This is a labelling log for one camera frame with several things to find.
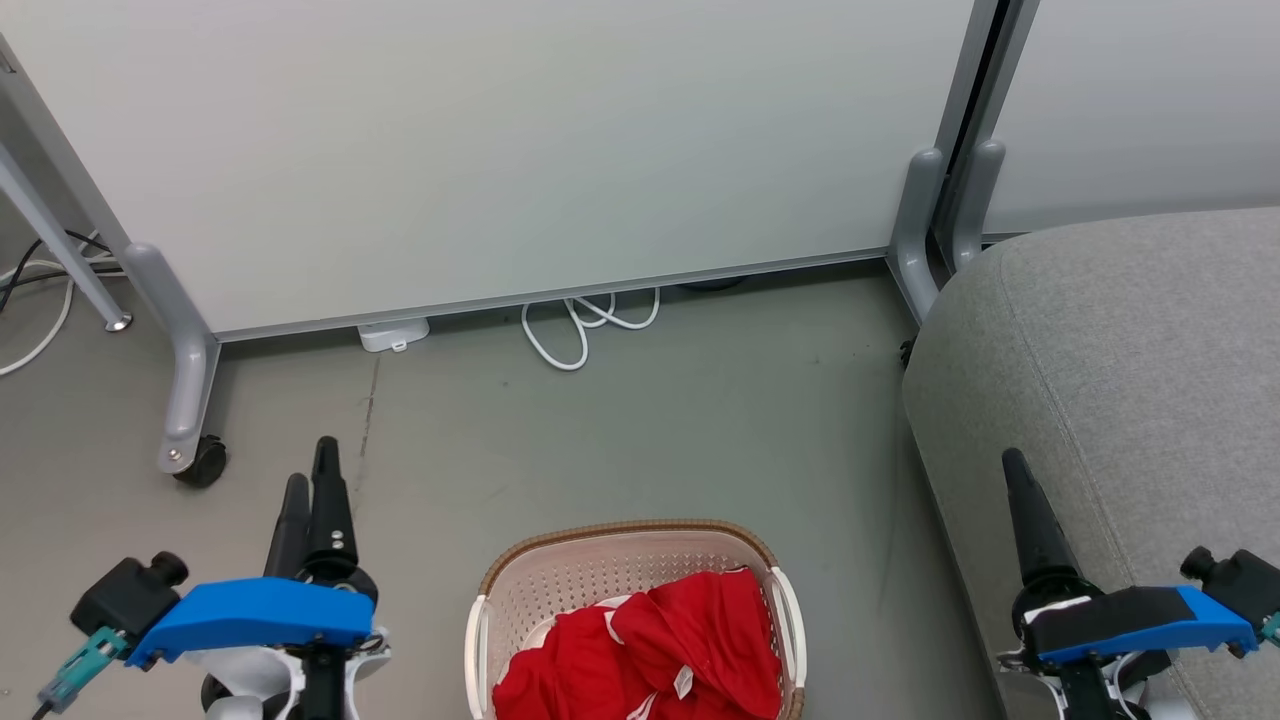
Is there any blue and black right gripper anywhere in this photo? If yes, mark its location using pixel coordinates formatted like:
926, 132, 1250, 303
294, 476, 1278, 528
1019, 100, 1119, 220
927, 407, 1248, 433
1002, 448, 1259, 669

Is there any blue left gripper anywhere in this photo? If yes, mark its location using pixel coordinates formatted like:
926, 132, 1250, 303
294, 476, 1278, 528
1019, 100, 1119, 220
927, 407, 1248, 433
127, 436, 391, 669

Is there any red and white garment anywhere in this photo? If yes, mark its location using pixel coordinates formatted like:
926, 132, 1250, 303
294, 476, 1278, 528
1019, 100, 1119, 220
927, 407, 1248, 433
492, 568, 783, 720

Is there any grey fabric sofa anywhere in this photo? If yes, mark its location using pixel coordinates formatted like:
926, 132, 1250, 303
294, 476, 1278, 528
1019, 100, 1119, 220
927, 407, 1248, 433
902, 207, 1280, 720

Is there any black caster wheel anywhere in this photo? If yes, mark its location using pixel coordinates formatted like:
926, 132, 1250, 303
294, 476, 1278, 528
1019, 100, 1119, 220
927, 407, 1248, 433
174, 436, 229, 489

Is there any white power adapter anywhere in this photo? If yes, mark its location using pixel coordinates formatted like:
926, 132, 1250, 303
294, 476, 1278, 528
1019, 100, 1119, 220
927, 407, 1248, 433
358, 317, 431, 353

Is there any beige perforated laundry basket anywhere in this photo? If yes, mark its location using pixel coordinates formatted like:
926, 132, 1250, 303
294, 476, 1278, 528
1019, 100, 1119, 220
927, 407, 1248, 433
465, 518, 807, 720

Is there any grey metal table leg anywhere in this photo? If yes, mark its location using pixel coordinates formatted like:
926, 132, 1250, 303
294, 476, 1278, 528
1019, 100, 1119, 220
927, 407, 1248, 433
0, 145, 134, 333

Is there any wide white partition panel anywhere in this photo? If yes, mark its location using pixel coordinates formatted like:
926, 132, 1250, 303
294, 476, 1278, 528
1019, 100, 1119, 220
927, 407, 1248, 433
0, 0, 1001, 346

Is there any narrow white partition panel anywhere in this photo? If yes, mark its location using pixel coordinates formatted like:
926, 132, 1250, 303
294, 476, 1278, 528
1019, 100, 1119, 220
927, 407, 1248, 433
985, 0, 1280, 238

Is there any looped white cable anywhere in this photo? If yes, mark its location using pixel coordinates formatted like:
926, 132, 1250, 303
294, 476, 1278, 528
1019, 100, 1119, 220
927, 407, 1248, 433
521, 287, 662, 372

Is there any long white cable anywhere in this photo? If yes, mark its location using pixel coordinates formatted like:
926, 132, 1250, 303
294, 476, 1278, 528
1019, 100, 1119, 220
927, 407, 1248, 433
0, 232, 126, 378

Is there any thin black cable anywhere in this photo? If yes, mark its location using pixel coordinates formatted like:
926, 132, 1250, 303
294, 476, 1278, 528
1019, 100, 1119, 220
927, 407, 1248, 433
0, 230, 111, 311

